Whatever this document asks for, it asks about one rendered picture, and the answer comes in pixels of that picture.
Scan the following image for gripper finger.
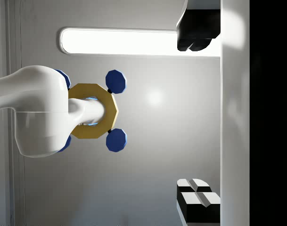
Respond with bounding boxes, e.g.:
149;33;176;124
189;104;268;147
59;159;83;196
176;0;221;52
176;178;221;226

